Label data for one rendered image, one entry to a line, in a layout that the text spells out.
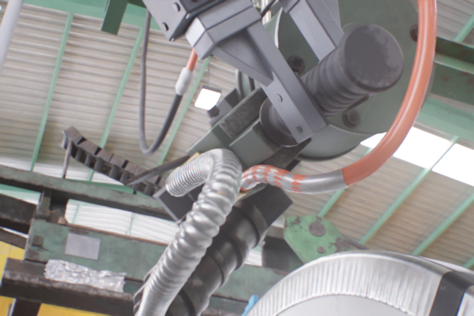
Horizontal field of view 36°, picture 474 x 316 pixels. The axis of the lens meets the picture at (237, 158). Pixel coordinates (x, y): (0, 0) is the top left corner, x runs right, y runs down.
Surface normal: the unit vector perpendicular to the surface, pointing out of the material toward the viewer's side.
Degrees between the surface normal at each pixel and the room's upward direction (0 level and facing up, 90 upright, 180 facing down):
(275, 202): 115
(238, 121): 106
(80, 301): 180
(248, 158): 137
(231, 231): 96
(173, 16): 129
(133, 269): 90
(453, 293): 88
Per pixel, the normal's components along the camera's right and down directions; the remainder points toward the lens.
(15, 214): 0.57, -0.54
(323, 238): 0.18, -0.65
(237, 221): 0.35, -0.52
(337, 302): -0.93, -0.23
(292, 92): 0.33, -0.23
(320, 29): -0.77, 0.49
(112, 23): 0.00, 0.76
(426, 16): -0.22, -0.36
